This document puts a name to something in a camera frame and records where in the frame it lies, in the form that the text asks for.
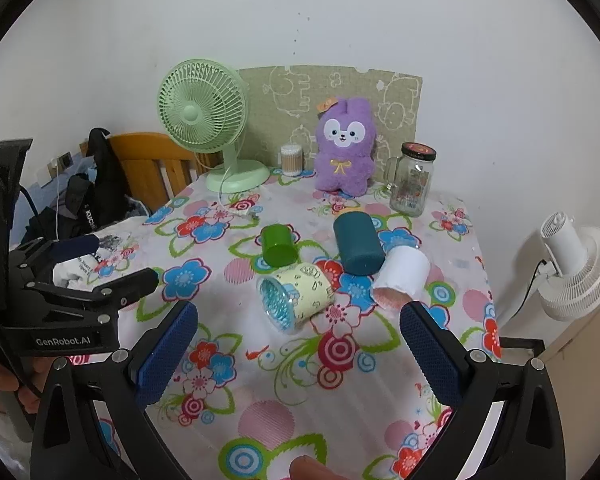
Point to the green desk fan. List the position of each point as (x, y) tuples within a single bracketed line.
[(195, 110)]

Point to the black bag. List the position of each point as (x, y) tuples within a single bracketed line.
[(105, 180)]

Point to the teal cup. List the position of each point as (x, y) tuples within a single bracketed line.
[(357, 245)]

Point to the floral tablecloth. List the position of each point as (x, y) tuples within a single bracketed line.
[(280, 400)]

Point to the glass jar with black lid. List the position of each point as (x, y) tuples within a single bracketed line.
[(412, 185)]

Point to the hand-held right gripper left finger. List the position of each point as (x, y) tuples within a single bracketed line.
[(167, 355)]

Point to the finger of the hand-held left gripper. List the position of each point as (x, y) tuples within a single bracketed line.
[(130, 284), (77, 246)]

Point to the wall socket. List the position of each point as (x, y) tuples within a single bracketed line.
[(66, 159)]

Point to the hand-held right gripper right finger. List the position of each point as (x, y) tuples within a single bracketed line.
[(430, 355)]

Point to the green printed mat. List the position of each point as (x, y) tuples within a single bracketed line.
[(280, 95)]

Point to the yellow patterned cup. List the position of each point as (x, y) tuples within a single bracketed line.
[(310, 287)]

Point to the white fan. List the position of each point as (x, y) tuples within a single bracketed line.
[(580, 270)]

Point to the beige cabinet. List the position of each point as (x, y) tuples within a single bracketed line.
[(590, 385)]

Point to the white printed cloth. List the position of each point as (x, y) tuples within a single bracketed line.
[(115, 235)]

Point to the person's right hand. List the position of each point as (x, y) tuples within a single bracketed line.
[(312, 469)]

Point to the green cup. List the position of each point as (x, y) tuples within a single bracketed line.
[(277, 247)]

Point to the white cup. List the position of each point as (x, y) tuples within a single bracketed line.
[(405, 270)]

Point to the cotton swab container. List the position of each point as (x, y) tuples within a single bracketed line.
[(292, 160)]

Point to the purple plush bunny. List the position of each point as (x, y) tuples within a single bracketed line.
[(342, 160)]

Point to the wooden chair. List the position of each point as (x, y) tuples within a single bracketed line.
[(145, 155)]

